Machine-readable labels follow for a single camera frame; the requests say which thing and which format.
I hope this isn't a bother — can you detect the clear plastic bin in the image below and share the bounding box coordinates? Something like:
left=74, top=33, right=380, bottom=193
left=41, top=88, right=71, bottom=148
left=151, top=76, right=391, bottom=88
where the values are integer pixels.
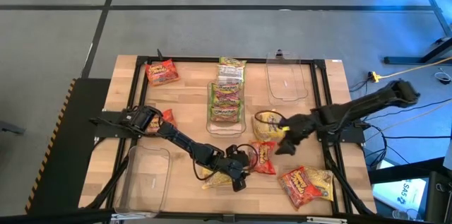
left=206, top=79, right=247, bottom=139
left=265, top=50, right=310, bottom=107
left=113, top=144, right=174, bottom=218

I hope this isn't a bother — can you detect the yellow floor cable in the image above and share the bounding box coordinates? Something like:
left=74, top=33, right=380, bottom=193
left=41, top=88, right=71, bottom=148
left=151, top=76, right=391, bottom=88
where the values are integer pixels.
left=379, top=56, right=452, bottom=79

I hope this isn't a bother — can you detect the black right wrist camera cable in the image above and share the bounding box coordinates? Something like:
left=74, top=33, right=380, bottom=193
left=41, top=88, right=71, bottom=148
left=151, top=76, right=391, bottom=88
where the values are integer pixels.
left=254, top=110, right=287, bottom=126

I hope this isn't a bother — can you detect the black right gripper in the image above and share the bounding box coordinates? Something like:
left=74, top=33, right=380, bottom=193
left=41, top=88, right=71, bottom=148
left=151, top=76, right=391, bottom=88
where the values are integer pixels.
left=274, top=113, right=321, bottom=156

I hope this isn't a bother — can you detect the black equipment box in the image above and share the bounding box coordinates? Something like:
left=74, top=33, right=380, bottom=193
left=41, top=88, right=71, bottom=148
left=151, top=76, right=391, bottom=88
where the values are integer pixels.
left=425, top=170, right=452, bottom=224

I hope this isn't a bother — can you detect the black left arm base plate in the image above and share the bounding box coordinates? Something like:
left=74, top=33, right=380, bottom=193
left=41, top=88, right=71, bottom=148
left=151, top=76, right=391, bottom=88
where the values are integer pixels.
left=92, top=110, right=143, bottom=139

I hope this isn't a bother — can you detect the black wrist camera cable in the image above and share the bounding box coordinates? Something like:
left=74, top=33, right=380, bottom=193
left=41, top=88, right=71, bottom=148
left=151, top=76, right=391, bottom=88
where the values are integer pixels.
left=254, top=110, right=287, bottom=126
left=191, top=142, right=260, bottom=182

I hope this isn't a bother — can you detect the white coiled cable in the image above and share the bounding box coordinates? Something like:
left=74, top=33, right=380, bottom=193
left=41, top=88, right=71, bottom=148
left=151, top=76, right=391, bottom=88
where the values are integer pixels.
left=434, top=71, right=452, bottom=86

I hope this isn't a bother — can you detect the black left wrist camera cable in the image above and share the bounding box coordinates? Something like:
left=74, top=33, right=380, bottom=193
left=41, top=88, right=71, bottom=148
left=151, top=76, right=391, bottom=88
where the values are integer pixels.
left=191, top=142, right=260, bottom=182

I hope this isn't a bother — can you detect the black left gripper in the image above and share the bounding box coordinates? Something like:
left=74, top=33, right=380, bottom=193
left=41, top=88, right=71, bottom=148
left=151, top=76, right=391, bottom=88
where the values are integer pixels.
left=222, top=143, right=252, bottom=193

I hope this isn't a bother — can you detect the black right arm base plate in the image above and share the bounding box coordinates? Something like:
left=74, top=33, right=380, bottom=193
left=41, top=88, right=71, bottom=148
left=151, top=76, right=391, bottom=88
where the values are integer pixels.
left=315, top=113, right=367, bottom=145

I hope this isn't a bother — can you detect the black hazard-striped floor platform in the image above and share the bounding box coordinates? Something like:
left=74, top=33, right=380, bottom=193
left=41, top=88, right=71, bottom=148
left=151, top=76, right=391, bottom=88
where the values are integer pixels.
left=25, top=77, right=112, bottom=216

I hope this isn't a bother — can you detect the black desk leg frame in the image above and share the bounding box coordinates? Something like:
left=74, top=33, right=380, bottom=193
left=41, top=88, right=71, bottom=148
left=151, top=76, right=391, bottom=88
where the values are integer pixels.
left=383, top=0, right=452, bottom=65

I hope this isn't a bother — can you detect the black aluminium table frame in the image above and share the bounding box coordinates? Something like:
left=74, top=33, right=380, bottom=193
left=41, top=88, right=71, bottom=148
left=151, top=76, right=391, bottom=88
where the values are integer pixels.
left=84, top=54, right=377, bottom=223

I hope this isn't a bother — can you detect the orange saucy noodles pack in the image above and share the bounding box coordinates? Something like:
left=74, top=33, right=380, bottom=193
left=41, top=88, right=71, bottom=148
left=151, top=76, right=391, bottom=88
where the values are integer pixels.
left=278, top=165, right=314, bottom=211
left=248, top=140, right=279, bottom=176
left=146, top=108, right=177, bottom=135
left=144, top=58, right=180, bottom=87

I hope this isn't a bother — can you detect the yellow creamy chicken ramen pack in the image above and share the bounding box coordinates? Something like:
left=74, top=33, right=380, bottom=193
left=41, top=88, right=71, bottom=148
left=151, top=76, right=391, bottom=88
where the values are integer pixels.
left=303, top=165, right=335, bottom=203
left=201, top=167, right=234, bottom=190

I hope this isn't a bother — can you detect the black floor cable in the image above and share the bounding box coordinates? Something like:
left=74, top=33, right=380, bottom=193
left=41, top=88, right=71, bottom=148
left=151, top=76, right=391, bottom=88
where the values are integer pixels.
left=363, top=97, right=452, bottom=122
left=367, top=124, right=452, bottom=168

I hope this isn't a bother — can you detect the silver metal bracket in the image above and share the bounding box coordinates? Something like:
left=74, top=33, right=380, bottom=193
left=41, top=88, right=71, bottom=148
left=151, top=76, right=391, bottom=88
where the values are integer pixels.
left=110, top=211, right=153, bottom=222
left=306, top=216, right=349, bottom=224

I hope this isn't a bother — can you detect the grey chair base leg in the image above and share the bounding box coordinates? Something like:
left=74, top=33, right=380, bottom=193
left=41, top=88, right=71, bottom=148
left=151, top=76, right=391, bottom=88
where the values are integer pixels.
left=0, top=120, right=26, bottom=136

